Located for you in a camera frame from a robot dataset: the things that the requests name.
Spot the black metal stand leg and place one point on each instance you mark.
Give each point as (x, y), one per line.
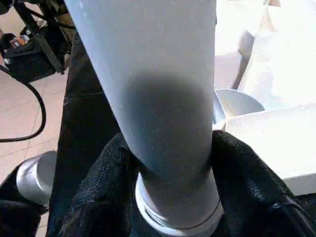
(39, 39)

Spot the white plastic table leg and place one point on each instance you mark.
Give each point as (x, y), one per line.
(153, 74)

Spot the grey robot torso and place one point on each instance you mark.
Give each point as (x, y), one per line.
(37, 177)

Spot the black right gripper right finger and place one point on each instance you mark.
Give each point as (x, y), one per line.
(256, 192)

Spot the black equipment on floor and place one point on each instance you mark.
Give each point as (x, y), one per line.
(27, 59)

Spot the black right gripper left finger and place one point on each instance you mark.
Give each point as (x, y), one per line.
(101, 197)

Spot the white plastic table top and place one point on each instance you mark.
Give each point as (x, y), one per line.
(276, 74)

